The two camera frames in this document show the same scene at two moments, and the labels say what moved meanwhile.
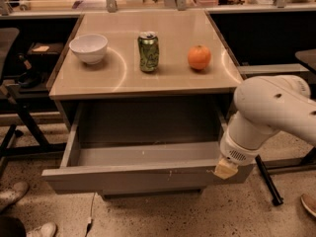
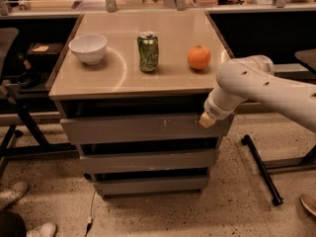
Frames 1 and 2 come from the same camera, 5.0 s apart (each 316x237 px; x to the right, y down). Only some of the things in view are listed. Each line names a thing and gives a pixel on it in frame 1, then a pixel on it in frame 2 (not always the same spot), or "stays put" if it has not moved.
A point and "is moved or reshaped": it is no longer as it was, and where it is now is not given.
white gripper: x=234 y=152 -> x=215 y=112
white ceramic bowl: x=90 y=47 stays put
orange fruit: x=198 y=57 stays put
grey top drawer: x=135 y=147 is moved or reshaped
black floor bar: x=269 y=181 stays put
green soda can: x=149 y=50 stays put
